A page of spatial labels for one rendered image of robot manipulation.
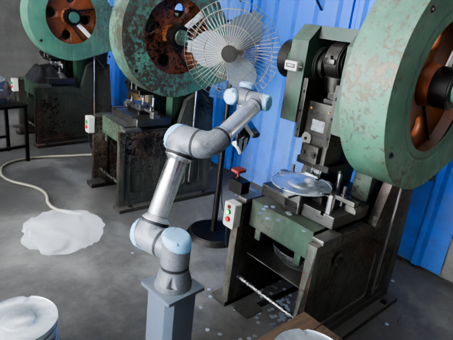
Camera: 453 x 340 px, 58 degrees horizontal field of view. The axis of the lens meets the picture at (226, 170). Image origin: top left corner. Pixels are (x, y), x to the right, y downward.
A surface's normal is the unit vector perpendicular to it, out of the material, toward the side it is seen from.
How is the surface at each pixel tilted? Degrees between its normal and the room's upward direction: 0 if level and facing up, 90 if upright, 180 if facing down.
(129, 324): 0
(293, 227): 90
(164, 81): 90
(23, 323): 0
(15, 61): 90
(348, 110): 103
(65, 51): 90
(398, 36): 67
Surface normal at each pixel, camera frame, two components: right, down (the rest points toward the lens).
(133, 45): 0.63, 0.33
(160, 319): -0.70, 0.17
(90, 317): 0.11, -0.93
